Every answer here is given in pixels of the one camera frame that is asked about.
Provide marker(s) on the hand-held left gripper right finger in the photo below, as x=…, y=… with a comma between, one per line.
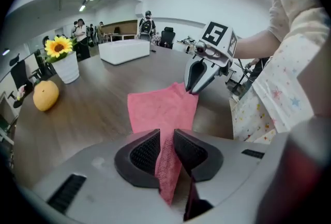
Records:
x=232, y=166

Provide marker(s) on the person's right forearm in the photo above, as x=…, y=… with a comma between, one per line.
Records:
x=256, y=43

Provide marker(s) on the black pendant lamp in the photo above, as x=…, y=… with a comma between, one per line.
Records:
x=6, y=51

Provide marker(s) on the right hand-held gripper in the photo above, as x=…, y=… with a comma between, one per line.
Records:
x=217, y=36

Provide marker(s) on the brown wooden cabinet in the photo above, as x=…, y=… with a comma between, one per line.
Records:
x=121, y=27

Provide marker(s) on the checkered tablecloth table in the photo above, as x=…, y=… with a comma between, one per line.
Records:
x=156, y=39

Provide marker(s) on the orange pumpkin-shaped jar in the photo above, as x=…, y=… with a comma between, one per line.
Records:
x=46, y=95

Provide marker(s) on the white plastic tray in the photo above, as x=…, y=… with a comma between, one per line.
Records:
x=124, y=51

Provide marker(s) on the person's star print shirt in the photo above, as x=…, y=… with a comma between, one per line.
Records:
x=289, y=75

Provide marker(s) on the pink cloth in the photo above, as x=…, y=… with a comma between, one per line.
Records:
x=160, y=109

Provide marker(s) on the black office chair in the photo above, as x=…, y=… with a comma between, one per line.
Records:
x=44, y=65
x=20, y=75
x=167, y=38

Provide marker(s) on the pink and yellow plush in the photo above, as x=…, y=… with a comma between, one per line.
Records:
x=21, y=91

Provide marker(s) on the white leg table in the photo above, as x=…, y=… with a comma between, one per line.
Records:
x=121, y=35

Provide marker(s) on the sunflower in white pot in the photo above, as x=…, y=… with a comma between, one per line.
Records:
x=66, y=67

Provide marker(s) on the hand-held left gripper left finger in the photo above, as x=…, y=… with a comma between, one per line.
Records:
x=103, y=179

